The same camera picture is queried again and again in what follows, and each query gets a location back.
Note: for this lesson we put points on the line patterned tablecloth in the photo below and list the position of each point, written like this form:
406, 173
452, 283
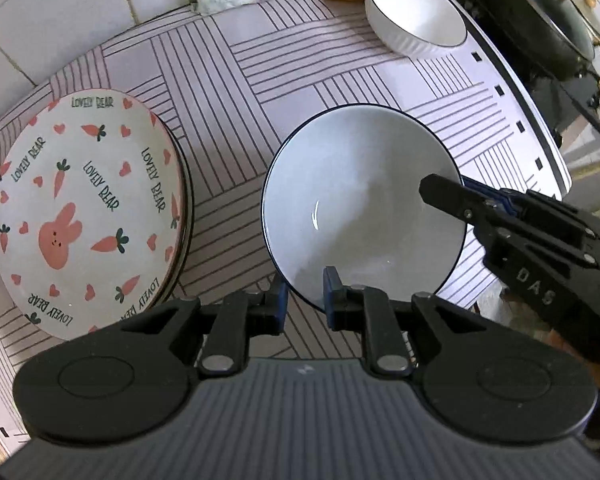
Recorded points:
220, 85

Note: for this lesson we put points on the white plate with sun print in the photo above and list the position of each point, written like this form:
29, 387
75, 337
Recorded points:
190, 220

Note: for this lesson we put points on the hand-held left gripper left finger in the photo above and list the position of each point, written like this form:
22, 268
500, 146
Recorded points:
279, 305

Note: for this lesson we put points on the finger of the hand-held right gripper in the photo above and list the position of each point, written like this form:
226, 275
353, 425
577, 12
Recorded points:
445, 192
545, 210

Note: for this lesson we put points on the white ribbed bowl dark rim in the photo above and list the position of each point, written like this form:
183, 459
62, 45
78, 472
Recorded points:
415, 10

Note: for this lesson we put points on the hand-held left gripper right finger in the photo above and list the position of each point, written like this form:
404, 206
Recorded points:
332, 295

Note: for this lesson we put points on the black wok with lid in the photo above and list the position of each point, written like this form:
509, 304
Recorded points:
525, 15

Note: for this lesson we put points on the large white bowl dark rim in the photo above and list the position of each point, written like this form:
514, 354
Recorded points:
350, 185

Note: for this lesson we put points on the black gas stove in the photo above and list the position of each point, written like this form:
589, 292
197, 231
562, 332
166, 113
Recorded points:
570, 105

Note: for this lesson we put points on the rabbit and carrot print plate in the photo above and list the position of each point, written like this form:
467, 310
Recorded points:
80, 185

